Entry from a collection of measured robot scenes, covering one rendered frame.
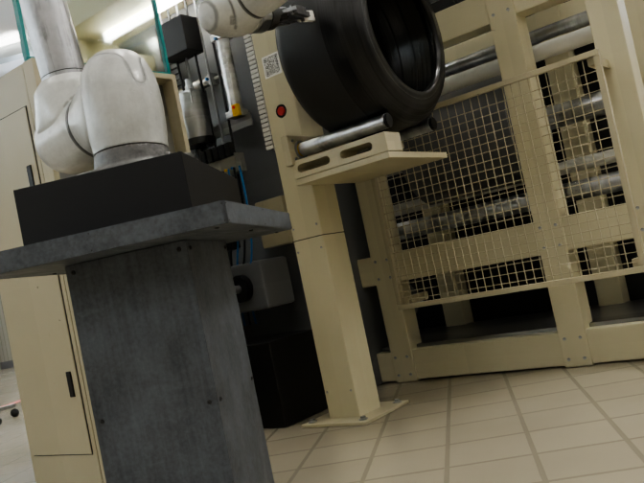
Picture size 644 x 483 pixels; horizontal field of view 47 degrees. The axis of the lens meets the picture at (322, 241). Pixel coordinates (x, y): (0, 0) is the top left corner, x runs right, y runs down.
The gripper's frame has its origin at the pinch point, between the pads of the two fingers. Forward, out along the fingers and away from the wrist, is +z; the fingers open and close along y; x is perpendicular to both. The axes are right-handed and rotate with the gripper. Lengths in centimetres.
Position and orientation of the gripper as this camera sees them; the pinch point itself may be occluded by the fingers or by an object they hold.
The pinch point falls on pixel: (305, 16)
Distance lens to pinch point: 221.8
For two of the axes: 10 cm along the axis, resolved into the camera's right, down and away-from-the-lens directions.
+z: 5.6, -2.4, 8.0
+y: -7.8, 1.9, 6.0
